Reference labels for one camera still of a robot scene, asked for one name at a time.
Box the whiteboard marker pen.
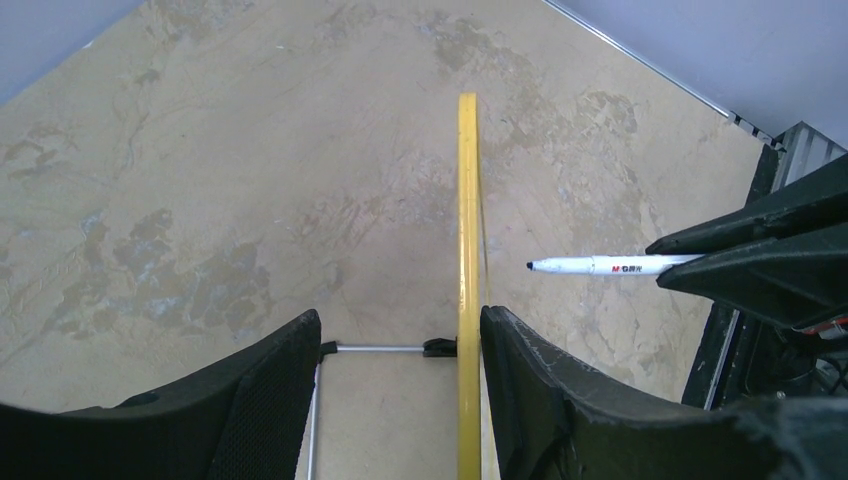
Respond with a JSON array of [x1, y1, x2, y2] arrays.
[[526, 254, 702, 276]]

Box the yellow framed whiteboard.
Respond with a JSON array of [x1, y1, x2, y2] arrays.
[[319, 92, 499, 479]]

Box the aluminium table frame rail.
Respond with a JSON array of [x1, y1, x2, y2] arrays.
[[550, 0, 847, 185]]

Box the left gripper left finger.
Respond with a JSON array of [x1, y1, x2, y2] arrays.
[[1, 310, 321, 479]]

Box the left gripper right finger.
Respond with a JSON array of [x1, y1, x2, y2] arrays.
[[480, 306, 847, 479]]

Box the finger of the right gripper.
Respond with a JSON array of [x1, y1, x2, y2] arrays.
[[646, 155, 847, 255], [657, 223, 847, 330]]

